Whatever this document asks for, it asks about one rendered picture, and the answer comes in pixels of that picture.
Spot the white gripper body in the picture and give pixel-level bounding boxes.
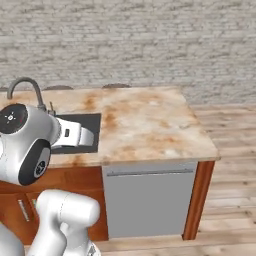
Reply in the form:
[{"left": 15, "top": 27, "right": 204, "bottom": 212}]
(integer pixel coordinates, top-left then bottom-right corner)
[{"left": 78, "top": 125, "right": 96, "bottom": 147}]

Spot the grey dishwasher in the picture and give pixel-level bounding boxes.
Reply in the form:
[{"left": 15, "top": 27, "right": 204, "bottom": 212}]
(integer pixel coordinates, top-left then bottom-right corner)
[{"left": 102, "top": 161, "right": 199, "bottom": 240}]

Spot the black sink basin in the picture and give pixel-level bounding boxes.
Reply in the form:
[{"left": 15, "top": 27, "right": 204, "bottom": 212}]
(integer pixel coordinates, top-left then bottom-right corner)
[{"left": 49, "top": 112, "right": 102, "bottom": 155}]

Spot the brown sink cupboard panel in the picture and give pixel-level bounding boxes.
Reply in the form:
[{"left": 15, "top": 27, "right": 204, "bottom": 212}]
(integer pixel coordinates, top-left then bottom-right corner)
[{"left": 0, "top": 165, "right": 104, "bottom": 195}]

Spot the small grey tap lever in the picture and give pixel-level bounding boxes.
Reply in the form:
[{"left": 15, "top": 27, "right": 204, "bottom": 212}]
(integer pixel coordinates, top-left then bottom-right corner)
[{"left": 48, "top": 101, "right": 57, "bottom": 117}]

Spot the dark round stool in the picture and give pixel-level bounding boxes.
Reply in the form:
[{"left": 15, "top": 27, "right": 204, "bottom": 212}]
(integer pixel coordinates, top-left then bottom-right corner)
[
  {"left": 101, "top": 82, "right": 132, "bottom": 90},
  {"left": 42, "top": 84, "right": 75, "bottom": 92}
]

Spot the grey curved tap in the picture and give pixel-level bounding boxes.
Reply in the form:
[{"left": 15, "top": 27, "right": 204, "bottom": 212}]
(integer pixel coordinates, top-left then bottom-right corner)
[{"left": 6, "top": 76, "right": 48, "bottom": 113}]

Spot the brown island side panel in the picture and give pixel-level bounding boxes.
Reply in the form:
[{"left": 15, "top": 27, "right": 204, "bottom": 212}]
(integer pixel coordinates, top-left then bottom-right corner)
[{"left": 182, "top": 160, "right": 216, "bottom": 241}]

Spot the grey dishwasher handle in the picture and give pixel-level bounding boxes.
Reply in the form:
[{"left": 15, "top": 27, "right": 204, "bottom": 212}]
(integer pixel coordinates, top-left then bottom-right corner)
[{"left": 106, "top": 168, "right": 195, "bottom": 177}]

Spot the silver cupboard handle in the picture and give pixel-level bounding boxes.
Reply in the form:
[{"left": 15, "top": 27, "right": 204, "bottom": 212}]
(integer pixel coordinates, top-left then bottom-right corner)
[
  {"left": 17, "top": 198, "right": 31, "bottom": 223},
  {"left": 31, "top": 198, "right": 39, "bottom": 216}
]

